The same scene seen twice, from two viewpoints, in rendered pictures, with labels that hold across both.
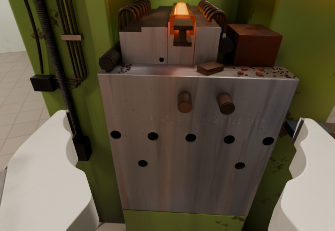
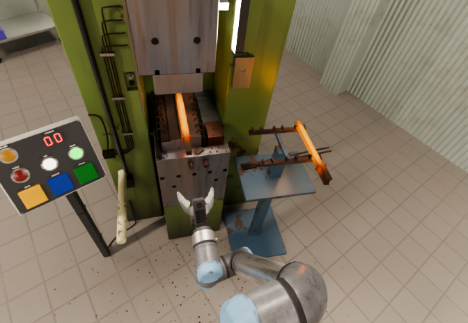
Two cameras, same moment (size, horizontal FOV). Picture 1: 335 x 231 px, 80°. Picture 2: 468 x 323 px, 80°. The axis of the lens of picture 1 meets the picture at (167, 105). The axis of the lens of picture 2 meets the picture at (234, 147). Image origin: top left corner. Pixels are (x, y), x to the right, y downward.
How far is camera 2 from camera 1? 1.11 m
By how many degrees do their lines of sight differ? 24
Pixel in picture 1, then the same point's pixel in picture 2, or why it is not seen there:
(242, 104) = (212, 161)
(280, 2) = (226, 111)
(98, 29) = (141, 127)
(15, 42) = not seen: outside the picture
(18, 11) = (97, 126)
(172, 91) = (185, 161)
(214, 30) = (198, 137)
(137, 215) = (171, 208)
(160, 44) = (177, 143)
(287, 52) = (233, 126)
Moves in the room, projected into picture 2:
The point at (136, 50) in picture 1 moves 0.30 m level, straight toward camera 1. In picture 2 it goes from (168, 146) to (188, 193)
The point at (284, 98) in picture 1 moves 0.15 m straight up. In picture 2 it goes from (226, 157) to (229, 138)
